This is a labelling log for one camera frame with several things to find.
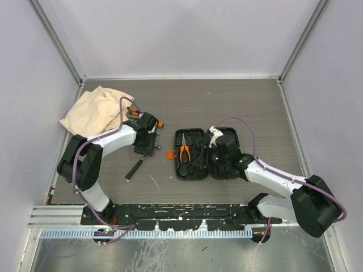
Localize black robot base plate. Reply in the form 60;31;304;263
81;203;284;232

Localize white slotted cable duct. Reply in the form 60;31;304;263
40;227;253;240

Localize small orange black precision screwdriver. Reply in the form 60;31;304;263
128;107;141;116

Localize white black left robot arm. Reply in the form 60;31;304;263
57;112;164;224

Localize black handle claw hammer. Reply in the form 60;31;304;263
125;154;151;181

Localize black plastic tool case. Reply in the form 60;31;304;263
167;128;239;181

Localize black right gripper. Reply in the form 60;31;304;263
191;143;230;169

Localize beige cloth drawstring bag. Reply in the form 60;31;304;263
60;86;134;138

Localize orange black needle nose pliers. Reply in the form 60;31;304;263
179;133;191;163

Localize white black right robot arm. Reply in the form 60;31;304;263
207;127;345;237

